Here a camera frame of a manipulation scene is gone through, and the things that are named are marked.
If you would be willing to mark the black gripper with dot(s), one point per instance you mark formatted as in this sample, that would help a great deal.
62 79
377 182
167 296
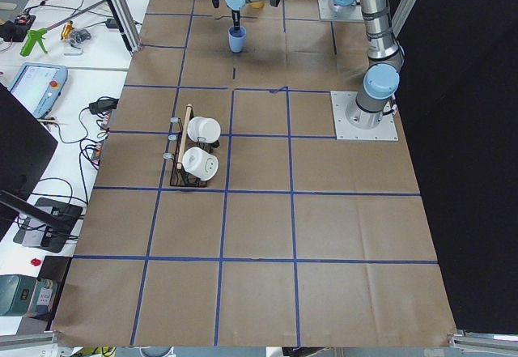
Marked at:
235 16

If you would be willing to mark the light blue plastic cup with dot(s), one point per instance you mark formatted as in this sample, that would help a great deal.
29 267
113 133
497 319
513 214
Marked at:
236 39

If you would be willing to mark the white plain mug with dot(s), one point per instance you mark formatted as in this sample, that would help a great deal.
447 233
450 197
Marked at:
203 129

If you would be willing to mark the white smiley face mug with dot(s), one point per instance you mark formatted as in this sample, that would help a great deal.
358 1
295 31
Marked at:
200 163

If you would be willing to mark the black power adapter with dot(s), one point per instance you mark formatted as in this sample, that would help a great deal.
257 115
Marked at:
103 105

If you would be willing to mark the green glue gun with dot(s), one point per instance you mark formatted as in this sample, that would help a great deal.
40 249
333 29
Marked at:
34 37

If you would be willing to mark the teach pendant tablet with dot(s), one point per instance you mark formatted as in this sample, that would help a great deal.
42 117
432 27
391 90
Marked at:
37 86

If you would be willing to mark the black monitor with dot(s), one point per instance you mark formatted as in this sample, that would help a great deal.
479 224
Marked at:
26 147

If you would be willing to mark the grey docking hub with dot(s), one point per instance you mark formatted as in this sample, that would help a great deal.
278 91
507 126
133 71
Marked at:
47 225

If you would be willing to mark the green box device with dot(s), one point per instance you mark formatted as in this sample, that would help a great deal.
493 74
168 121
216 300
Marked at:
17 292

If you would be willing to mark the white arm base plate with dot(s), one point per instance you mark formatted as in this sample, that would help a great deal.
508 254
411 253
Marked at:
351 123
340 11

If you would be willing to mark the aluminium frame post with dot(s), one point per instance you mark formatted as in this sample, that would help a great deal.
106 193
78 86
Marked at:
125 23

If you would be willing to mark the black wire mug rack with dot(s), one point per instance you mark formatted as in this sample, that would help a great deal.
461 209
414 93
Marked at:
179 177

